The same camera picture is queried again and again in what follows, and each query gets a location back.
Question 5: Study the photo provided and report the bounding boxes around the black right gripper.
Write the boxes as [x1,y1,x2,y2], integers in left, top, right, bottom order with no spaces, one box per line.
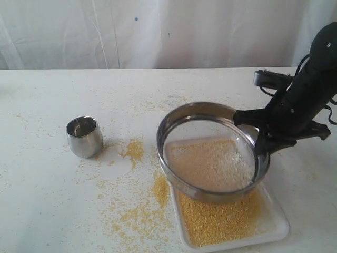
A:
[233,94,331,159]

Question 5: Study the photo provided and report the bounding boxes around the pile of grains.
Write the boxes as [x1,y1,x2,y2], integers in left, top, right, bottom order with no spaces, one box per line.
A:
[166,138,265,247]

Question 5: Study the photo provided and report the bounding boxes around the round steel mesh sieve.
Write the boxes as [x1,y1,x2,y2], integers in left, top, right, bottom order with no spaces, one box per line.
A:
[156,102,270,203]

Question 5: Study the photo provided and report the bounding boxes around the stainless steel cup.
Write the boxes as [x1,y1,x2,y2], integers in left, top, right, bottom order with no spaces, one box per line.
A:
[66,116,103,158]

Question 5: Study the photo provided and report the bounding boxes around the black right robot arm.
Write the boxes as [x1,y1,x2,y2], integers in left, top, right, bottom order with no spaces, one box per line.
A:
[233,22,336,155]

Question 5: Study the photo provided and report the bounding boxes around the white plastic tray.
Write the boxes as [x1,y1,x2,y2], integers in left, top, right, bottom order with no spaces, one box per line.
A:
[170,183,289,252]

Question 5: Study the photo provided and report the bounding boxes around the white backdrop curtain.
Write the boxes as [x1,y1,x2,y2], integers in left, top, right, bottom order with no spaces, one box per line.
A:
[1,1,336,70]

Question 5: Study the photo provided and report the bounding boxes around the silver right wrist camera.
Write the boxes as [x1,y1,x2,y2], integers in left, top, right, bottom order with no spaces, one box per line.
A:
[253,70,294,90]

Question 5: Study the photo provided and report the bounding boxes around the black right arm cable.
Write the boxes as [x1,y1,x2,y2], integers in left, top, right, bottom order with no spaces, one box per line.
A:
[259,54,337,126]

